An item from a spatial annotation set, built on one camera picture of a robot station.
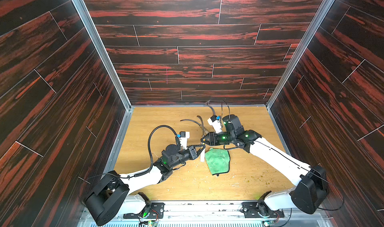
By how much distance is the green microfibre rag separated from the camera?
0.85m

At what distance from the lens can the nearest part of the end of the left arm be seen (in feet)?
2.02

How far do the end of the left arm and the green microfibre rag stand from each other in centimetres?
20
